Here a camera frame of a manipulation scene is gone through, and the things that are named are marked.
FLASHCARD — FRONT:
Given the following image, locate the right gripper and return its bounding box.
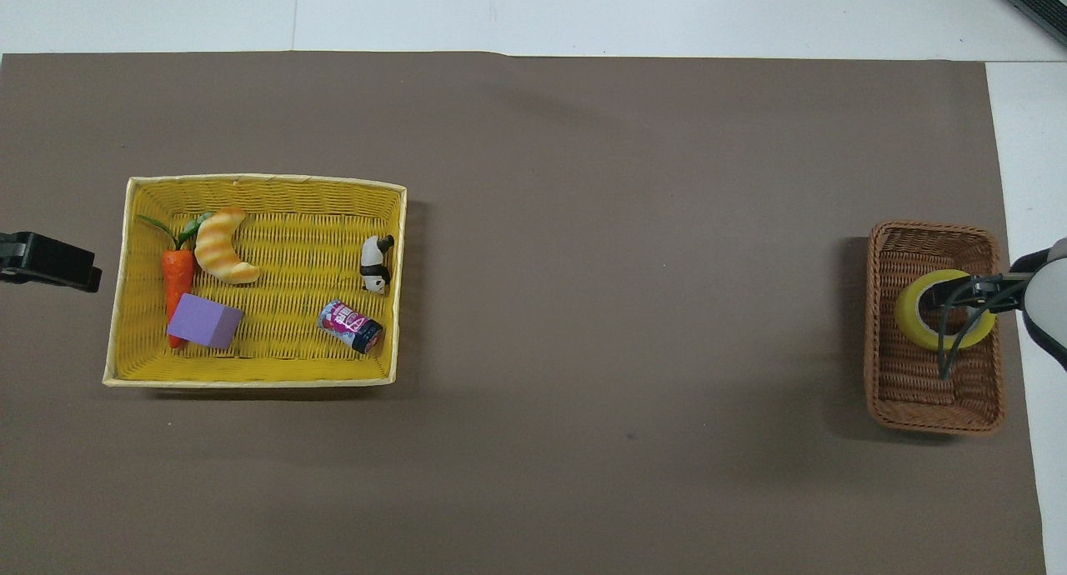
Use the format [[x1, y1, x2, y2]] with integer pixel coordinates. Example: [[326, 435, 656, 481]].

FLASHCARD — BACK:
[[919, 272, 1036, 314]]

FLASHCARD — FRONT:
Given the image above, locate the yellow tape roll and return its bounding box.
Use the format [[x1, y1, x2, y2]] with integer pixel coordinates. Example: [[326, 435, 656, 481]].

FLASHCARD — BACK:
[[895, 268, 999, 353]]

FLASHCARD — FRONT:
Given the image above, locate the brown wicker basket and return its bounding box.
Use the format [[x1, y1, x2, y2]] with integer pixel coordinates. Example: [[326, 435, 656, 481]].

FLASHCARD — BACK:
[[864, 220, 1007, 437]]

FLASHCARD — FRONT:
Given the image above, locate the yellow woven basket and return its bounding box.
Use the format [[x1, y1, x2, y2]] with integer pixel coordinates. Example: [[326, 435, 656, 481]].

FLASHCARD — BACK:
[[102, 173, 408, 389]]

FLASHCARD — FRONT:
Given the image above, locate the black stand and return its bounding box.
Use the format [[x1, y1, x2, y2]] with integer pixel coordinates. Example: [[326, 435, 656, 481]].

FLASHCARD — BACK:
[[995, 0, 1067, 48]]

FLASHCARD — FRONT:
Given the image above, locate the panda figurine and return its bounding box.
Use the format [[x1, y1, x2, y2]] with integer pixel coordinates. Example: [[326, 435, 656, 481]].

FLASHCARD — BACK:
[[359, 234, 396, 296]]

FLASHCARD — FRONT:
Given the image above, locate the pink printed can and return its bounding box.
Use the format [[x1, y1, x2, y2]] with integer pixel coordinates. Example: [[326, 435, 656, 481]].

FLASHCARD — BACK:
[[318, 299, 385, 356]]

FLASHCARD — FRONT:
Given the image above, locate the striped toy croissant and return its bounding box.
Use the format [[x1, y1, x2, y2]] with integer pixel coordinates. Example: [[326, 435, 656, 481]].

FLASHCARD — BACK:
[[193, 207, 262, 286]]

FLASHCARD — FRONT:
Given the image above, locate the purple block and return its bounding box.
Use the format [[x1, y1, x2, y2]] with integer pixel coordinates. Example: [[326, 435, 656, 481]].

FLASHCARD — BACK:
[[166, 292, 245, 350]]

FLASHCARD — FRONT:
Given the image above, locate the orange toy carrot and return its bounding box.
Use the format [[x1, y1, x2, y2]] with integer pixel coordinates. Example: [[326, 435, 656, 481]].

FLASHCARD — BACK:
[[136, 213, 214, 350]]

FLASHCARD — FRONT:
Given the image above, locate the black cable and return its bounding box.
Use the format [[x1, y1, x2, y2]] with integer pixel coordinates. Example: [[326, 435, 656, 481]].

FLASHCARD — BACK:
[[935, 297, 1014, 382]]

